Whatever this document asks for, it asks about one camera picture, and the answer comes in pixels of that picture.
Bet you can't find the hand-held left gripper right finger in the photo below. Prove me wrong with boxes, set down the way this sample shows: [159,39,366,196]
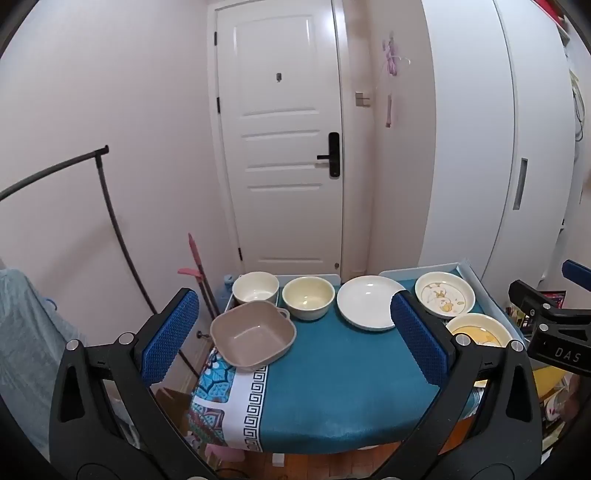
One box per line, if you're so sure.
[369,291,543,480]

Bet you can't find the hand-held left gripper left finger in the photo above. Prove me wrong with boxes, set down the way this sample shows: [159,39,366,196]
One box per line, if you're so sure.
[48,287,220,480]

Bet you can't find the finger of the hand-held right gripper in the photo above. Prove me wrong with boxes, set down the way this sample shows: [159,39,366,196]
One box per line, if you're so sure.
[509,280,591,326]
[562,259,591,283]

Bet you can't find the square beige bowl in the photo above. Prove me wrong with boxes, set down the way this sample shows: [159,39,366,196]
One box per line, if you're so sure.
[209,301,297,373]

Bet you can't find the yellow stool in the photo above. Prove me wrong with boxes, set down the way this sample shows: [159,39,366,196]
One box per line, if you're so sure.
[531,367,568,403]

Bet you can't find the light blue plastic table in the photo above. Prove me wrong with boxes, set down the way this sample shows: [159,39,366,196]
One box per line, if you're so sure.
[225,261,527,347]

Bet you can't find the cartoon print plate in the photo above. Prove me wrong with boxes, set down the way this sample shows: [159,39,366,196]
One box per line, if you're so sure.
[414,271,476,320]

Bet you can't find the yellow centre plate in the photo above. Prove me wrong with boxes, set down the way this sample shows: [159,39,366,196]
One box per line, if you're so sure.
[445,313,514,348]

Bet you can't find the brown cardboard box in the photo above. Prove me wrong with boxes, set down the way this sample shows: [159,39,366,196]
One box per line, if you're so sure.
[154,388,195,408]

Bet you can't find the plain white plate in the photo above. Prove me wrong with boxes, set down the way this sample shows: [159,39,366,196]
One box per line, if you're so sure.
[337,275,407,332]

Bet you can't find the red mop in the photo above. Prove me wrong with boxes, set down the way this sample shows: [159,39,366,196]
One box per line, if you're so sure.
[178,233,220,319]

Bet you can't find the teal patterned tablecloth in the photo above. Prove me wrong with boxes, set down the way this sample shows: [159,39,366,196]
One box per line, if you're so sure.
[187,272,485,455]

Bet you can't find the white round bowl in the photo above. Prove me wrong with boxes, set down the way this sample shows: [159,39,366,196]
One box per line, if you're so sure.
[232,271,280,306]

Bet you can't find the cream round bowl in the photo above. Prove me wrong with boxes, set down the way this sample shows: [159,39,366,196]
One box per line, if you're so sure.
[281,276,336,321]

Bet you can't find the grey hanging cloth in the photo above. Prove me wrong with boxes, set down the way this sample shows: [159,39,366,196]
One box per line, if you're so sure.
[0,268,88,398]

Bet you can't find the white wardrobe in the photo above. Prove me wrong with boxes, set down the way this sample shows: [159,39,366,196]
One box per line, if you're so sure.
[422,0,591,296]

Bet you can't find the white panel door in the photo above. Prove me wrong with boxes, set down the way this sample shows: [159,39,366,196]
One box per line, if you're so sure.
[208,0,370,278]

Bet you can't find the black metal clothes rack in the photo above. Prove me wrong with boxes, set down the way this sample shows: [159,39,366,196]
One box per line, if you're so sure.
[0,145,204,379]

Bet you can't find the white hanging cables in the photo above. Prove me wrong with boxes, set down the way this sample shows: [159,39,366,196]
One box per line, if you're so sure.
[570,69,585,139]

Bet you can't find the black door lock handle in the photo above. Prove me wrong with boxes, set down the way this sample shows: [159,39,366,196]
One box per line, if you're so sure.
[317,132,341,177]

